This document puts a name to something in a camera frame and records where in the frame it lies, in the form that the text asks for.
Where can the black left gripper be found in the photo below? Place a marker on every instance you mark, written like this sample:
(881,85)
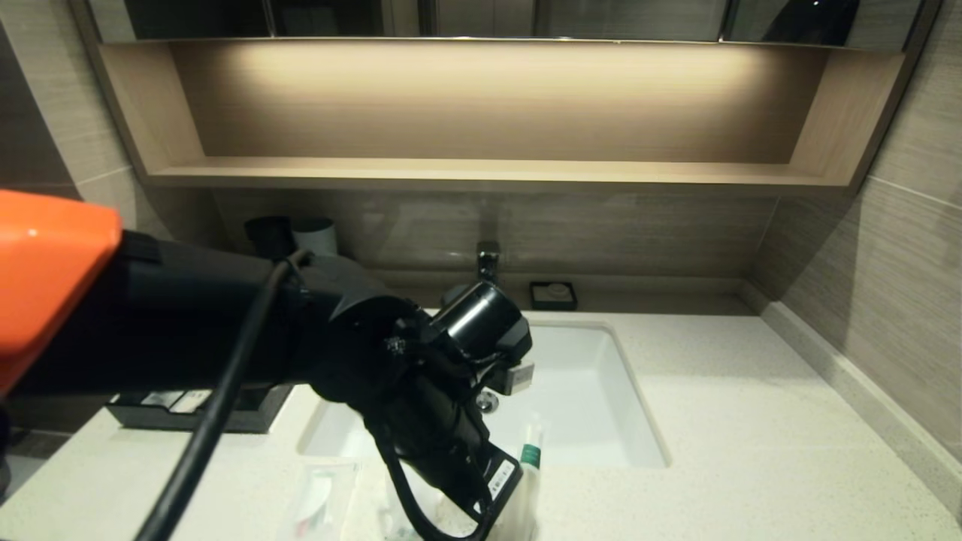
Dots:
(443,443)

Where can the long packet with green band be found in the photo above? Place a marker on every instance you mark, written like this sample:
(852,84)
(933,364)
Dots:
(531,454)

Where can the grey cup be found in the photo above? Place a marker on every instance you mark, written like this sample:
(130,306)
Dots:
(319,234)

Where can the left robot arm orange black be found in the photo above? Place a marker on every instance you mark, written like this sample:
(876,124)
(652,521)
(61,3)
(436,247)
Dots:
(188,315)

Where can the clear packet with green item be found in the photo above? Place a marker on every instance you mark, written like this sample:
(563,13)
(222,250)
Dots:
(398,518)

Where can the chrome sink drain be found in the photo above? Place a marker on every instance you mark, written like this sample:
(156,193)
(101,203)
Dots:
(488,403)

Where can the white sink basin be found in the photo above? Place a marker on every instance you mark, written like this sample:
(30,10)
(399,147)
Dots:
(594,406)

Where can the black soap dish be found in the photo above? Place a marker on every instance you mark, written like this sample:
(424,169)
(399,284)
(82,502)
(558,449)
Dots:
(537,302)

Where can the round white soap bar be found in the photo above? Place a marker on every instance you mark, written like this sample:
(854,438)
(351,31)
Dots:
(558,290)

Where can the chrome faucet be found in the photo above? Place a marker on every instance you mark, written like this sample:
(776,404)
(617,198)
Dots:
(488,259)

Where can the small white sachet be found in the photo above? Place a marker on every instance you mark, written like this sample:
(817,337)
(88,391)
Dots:
(194,400)

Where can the small grey sachet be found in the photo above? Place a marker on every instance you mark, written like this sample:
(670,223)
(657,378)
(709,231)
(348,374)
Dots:
(161,399)

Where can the black cup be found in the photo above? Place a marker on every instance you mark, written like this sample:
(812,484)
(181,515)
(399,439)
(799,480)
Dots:
(270,233)

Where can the mirror cabinet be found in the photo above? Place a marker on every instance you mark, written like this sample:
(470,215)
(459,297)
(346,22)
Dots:
(601,19)

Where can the wooden wall shelf niche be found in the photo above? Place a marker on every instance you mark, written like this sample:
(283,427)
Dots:
(481,173)

